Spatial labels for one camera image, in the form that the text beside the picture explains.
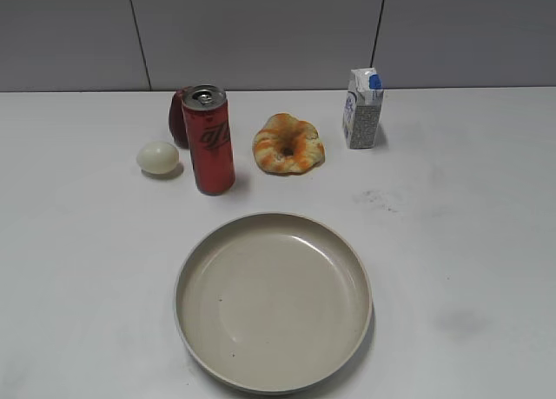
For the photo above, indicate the beige round plate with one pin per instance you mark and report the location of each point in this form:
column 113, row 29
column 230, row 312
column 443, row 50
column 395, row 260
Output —
column 273, row 303

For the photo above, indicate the dark red wax apple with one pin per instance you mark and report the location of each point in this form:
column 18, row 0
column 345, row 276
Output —
column 177, row 126

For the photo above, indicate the white egg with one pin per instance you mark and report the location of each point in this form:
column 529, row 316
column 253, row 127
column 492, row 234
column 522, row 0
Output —
column 157, row 158

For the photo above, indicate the red cola can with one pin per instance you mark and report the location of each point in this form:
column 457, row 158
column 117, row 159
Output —
column 205, row 112

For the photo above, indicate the white blue milk carton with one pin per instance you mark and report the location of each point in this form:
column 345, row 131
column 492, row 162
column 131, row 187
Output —
column 362, row 108

